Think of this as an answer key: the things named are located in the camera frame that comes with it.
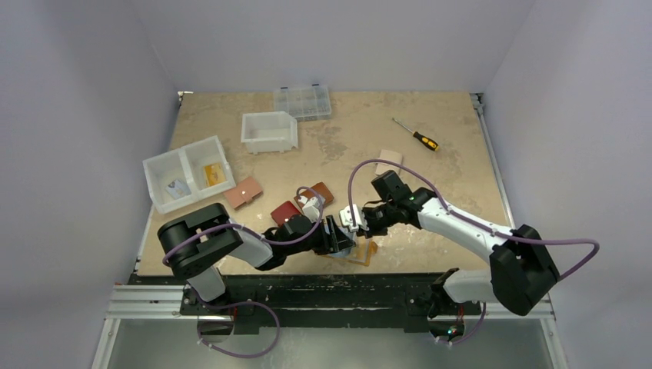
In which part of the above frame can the gold credit card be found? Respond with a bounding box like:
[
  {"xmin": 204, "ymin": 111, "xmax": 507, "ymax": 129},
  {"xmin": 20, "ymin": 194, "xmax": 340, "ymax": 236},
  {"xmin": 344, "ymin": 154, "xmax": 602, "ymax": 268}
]
[{"xmin": 203, "ymin": 162, "xmax": 227, "ymax": 188}]

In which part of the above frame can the beige card holder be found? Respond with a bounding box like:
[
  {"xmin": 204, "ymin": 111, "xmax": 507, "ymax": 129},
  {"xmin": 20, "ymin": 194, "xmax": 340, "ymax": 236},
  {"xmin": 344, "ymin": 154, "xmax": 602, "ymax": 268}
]
[{"xmin": 374, "ymin": 149, "xmax": 403, "ymax": 176}]

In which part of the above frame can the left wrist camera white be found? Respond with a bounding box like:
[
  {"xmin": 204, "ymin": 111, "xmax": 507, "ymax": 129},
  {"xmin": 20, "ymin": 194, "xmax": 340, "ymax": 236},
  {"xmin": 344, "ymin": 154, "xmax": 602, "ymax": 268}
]
[{"xmin": 298, "ymin": 194, "xmax": 324, "ymax": 222}]

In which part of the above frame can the dark red card holder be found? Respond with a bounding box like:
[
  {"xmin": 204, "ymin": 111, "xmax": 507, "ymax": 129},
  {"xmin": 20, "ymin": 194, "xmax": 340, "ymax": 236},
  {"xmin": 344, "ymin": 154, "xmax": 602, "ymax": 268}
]
[{"xmin": 271, "ymin": 201, "xmax": 301, "ymax": 227}]

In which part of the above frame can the white VIP credit card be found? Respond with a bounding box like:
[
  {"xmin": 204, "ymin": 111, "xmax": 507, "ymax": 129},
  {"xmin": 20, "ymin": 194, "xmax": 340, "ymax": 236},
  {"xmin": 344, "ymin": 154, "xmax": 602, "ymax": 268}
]
[{"xmin": 165, "ymin": 178, "xmax": 191, "ymax": 200}]

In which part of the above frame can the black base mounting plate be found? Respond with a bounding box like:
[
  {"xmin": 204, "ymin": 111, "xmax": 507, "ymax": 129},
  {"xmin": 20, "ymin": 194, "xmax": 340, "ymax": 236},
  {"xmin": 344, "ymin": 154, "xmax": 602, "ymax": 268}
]
[{"xmin": 128, "ymin": 272, "xmax": 481, "ymax": 334}]

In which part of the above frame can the pink tan card holder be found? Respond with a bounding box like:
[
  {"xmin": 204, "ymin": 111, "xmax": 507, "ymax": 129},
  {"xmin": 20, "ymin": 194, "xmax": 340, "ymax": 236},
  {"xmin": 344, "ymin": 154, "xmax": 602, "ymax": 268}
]
[{"xmin": 224, "ymin": 176, "xmax": 263, "ymax": 210}]

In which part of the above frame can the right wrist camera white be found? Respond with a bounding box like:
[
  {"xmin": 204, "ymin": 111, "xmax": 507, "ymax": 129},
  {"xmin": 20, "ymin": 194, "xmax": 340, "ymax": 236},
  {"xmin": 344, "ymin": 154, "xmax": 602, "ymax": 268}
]
[{"xmin": 339, "ymin": 204, "xmax": 368, "ymax": 234}]

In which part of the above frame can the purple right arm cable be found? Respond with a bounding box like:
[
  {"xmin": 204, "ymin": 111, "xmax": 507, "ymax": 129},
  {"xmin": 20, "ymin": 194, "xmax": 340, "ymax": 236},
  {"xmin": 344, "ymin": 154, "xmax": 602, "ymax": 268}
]
[{"xmin": 347, "ymin": 160, "xmax": 600, "ymax": 282}]

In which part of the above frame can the aluminium frame rail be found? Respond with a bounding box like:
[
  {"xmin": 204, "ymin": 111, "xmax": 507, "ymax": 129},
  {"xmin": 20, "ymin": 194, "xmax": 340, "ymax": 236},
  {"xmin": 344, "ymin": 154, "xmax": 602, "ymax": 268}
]
[{"xmin": 92, "ymin": 285, "xmax": 569, "ymax": 368}]

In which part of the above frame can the white small open bin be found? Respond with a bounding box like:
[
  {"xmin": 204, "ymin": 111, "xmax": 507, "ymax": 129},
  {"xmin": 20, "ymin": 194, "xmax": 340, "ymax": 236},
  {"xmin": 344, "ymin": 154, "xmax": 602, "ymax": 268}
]
[{"xmin": 241, "ymin": 111, "xmax": 299, "ymax": 155}]

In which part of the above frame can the clear compartment organizer box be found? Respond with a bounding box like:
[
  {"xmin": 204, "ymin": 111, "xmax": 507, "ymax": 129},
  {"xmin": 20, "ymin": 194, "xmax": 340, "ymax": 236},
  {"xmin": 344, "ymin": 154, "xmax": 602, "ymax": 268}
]
[{"xmin": 273, "ymin": 84, "xmax": 332, "ymax": 121}]

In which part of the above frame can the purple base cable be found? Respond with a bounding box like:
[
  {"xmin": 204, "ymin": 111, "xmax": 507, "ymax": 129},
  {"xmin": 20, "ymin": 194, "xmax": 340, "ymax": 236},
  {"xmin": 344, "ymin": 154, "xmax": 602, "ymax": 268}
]
[{"xmin": 196, "ymin": 301, "xmax": 281, "ymax": 360}]

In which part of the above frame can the yellow black screwdriver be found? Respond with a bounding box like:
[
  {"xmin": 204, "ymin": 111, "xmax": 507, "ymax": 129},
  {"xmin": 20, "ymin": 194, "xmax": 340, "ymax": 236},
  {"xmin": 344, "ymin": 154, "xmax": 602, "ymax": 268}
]
[{"xmin": 392, "ymin": 118, "xmax": 439, "ymax": 151}]

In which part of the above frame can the white two-compartment bin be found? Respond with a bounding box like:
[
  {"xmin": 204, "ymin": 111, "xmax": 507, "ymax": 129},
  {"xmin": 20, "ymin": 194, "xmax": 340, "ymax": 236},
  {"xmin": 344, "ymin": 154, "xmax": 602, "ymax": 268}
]
[{"xmin": 142, "ymin": 135, "xmax": 236, "ymax": 214}]

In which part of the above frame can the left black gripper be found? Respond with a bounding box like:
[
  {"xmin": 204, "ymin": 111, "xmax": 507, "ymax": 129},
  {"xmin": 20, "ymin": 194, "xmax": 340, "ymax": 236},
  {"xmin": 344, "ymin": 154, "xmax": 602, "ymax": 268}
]
[{"xmin": 285, "ymin": 214, "xmax": 354, "ymax": 256}]

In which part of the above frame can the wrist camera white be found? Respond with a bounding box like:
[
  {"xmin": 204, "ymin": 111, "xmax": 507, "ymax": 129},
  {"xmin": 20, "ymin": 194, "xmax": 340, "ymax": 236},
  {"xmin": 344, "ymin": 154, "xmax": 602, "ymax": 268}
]
[
  {"xmin": 298, "ymin": 194, "xmax": 324, "ymax": 222},
  {"xmin": 339, "ymin": 204, "xmax": 368, "ymax": 234}
]

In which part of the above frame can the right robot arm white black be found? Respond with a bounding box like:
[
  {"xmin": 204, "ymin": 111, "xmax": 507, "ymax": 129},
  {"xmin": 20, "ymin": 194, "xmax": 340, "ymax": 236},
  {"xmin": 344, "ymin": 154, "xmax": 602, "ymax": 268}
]
[{"xmin": 354, "ymin": 171, "xmax": 561, "ymax": 316}]

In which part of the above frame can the orange card holder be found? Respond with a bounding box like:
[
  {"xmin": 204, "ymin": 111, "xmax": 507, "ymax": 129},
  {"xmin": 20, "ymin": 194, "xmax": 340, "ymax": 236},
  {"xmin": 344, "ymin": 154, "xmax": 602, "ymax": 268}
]
[{"xmin": 324, "ymin": 239, "xmax": 378, "ymax": 267}]

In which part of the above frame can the brown leather card holder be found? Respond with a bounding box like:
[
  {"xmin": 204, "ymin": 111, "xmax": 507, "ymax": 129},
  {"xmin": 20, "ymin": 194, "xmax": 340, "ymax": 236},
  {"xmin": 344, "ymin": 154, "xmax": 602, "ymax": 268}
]
[{"xmin": 294, "ymin": 182, "xmax": 334, "ymax": 208}]

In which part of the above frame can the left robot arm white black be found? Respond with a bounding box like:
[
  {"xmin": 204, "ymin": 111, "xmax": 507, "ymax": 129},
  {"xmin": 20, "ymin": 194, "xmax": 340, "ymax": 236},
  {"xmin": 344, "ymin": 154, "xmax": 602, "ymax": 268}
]
[{"xmin": 157, "ymin": 203, "xmax": 356, "ymax": 314}]

